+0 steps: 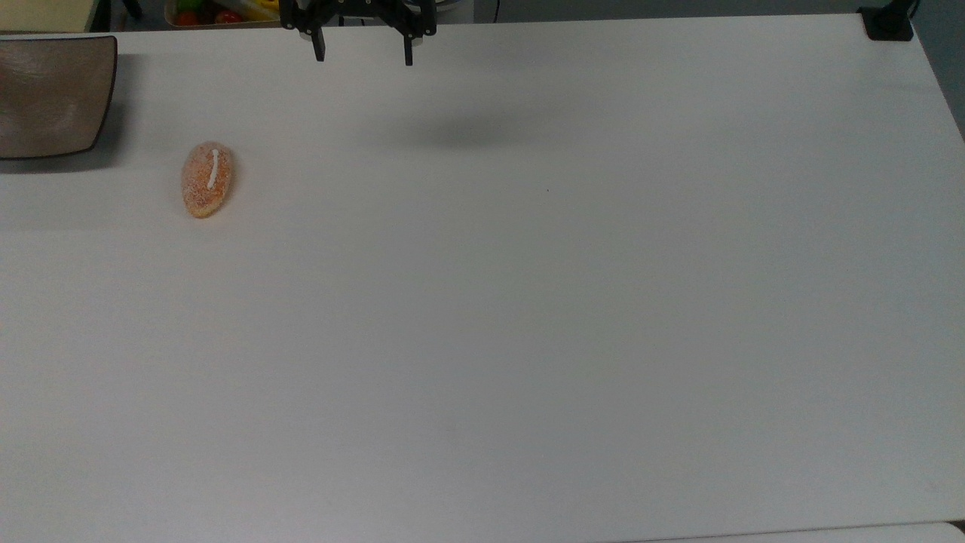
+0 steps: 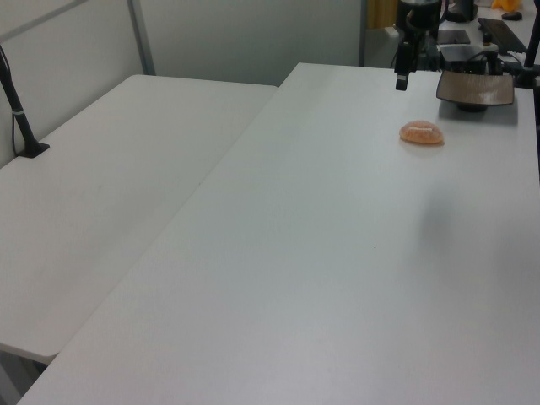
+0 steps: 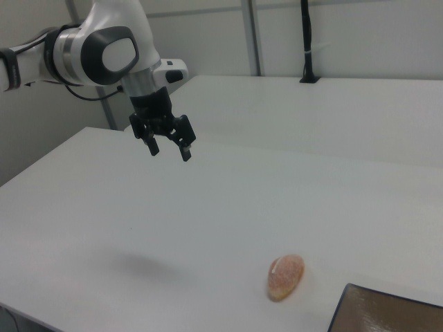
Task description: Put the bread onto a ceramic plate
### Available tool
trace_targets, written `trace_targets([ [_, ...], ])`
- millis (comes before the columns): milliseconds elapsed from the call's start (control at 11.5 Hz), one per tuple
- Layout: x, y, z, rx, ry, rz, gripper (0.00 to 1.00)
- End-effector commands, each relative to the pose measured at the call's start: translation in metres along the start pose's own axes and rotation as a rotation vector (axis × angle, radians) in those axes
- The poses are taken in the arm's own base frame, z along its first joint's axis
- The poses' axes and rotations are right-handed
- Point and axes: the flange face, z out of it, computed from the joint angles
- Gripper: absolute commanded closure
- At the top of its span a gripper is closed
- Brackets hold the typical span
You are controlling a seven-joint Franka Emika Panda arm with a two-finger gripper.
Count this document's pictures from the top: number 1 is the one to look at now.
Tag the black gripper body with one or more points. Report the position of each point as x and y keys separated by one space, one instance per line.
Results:
x=362 y=9

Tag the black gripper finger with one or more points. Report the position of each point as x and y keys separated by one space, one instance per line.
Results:
x=408 y=51
x=320 y=45

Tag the orange sugared bread loaf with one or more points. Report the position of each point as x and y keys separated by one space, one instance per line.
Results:
x=206 y=179

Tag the brown square ceramic plate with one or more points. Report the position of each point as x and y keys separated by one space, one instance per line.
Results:
x=53 y=96

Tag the yellow toy banana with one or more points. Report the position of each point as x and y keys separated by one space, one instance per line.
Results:
x=260 y=7

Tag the red toy fruit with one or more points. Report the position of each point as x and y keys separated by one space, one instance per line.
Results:
x=227 y=16

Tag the beige basket of toy fruit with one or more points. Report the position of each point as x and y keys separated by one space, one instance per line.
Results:
x=219 y=23

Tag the orange toy fruit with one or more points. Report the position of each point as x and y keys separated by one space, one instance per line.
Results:
x=186 y=17

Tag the beige board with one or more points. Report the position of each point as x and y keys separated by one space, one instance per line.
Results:
x=45 y=15

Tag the black table clamp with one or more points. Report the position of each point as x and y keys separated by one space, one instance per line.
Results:
x=886 y=23

